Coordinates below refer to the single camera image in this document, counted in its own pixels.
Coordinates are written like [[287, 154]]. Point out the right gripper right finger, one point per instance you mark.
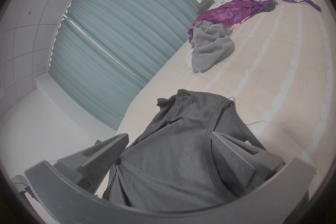
[[236, 162]]

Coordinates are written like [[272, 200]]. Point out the grey bedside table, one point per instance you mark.
[[204, 5]]

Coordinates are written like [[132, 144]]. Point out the pink garment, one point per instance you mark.
[[237, 25]]

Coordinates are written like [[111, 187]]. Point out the grey knit garment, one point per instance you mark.
[[210, 47]]

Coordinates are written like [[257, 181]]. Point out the bed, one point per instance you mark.
[[262, 73]]

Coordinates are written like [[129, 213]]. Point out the purple satin garment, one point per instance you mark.
[[225, 11]]

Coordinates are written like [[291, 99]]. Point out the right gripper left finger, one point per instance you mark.
[[105, 160]]

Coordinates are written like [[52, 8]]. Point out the dark grey garment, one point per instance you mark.
[[270, 7]]

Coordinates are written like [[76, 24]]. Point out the blue-green curtain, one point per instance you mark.
[[131, 7], [86, 73]]

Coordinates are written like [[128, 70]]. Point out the black garment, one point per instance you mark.
[[170, 152]]

